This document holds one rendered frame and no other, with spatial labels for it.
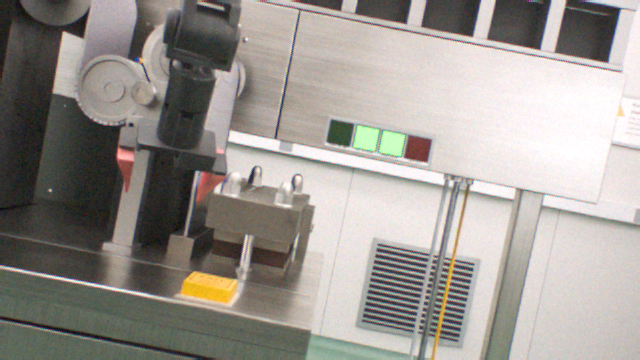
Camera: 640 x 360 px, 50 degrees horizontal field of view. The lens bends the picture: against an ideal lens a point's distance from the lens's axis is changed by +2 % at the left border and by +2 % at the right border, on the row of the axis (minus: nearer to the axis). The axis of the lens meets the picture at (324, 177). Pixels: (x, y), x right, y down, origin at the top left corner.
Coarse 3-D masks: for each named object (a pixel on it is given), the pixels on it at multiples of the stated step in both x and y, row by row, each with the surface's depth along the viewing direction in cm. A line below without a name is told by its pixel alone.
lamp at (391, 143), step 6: (384, 132) 155; (384, 138) 155; (390, 138) 155; (396, 138) 155; (402, 138) 155; (384, 144) 155; (390, 144) 155; (396, 144) 155; (402, 144) 155; (384, 150) 155; (390, 150) 155; (396, 150) 155
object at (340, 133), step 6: (336, 126) 155; (342, 126) 155; (348, 126) 155; (330, 132) 155; (336, 132) 155; (342, 132) 155; (348, 132) 155; (330, 138) 155; (336, 138) 155; (342, 138) 155; (348, 138) 155; (348, 144) 155
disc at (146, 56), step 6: (156, 30) 123; (162, 30) 123; (150, 36) 123; (156, 36) 123; (150, 42) 123; (144, 48) 123; (150, 48) 123; (144, 54) 123; (150, 54) 123; (144, 60) 123; (150, 60) 123; (144, 66) 123; (150, 66) 123; (150, 72) 123; (222, 72) 123; (150, 78) 123; (216, 84) 123
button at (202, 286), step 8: (184, 280) 99; (192, 280) 99; (200, 280) 100; (208, 280) 101; (216, 280) 102; (224, 280) 103; (232, 280) 104; (184, 288) 98; (192, 288) 98; (200, 288) 98; (208, 288) 98; (216, 288) 98; (224, 288) 98; (232, 288) 100; (192, 296) 98; (200, 296) 98; (208, 296) 98; (216, 296) 98; (224, 296) 98; (232, 296) 102
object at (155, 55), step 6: (162, 36) 123; (156, 42) 123; (162, 42) 123; (156, 48) 123; (156, 54) 123; (156, 60) 123; (156, 66) 123; (156, 72) 123; (162, 72) 123; (156, 78) 123; (162, 78) 123; (168, 78) 123
